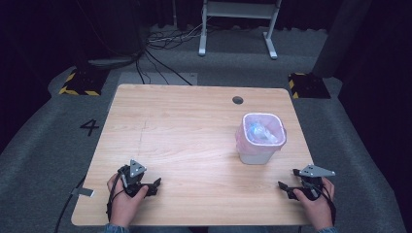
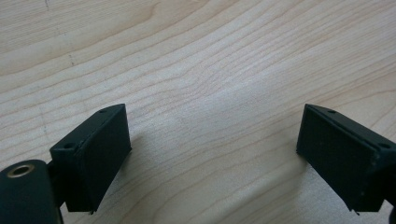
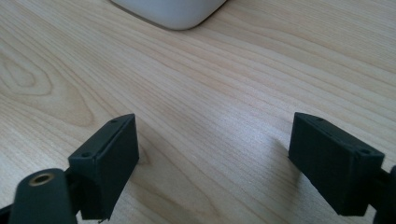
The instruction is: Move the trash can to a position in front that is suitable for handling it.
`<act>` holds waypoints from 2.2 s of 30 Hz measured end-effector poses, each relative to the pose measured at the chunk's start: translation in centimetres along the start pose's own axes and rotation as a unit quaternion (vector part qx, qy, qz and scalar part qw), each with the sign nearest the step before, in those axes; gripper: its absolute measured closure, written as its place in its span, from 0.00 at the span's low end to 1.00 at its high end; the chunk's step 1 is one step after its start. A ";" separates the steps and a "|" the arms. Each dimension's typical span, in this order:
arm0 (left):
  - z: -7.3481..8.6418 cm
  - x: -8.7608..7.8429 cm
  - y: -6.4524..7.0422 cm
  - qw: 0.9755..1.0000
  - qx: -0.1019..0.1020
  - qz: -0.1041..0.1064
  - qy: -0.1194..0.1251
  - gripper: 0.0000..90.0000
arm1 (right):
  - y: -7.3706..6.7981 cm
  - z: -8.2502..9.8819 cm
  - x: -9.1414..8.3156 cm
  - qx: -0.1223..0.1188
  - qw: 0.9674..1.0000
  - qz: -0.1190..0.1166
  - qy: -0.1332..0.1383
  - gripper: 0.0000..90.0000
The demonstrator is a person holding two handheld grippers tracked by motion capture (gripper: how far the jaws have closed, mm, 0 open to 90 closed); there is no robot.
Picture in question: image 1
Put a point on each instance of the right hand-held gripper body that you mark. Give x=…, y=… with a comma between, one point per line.
x=312, y=181

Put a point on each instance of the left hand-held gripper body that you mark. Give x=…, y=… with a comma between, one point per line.
x=132, y=181

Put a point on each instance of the person's left hand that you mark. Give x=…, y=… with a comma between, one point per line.
x=124, y=207

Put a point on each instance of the person's right hand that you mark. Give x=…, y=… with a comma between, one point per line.
x=315, y=210

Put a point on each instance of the white bin with pink bag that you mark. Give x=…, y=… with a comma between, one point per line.
x=259, y=149

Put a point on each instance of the grey tape tag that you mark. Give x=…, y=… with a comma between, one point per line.
x=83, y=192

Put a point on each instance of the crumpled clear blue plastic wrapper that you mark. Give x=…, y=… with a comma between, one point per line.
x=261, y=133

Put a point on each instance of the black yellow striped stand base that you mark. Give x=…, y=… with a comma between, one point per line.
x=82, y=84
x=309, y=85

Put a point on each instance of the grey floor plate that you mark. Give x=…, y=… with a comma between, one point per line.
x=162, y=79

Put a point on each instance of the grey padded column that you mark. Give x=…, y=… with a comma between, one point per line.
x=343, y=35

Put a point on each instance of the white metal stand frame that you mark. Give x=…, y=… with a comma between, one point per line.
x=238, y=13

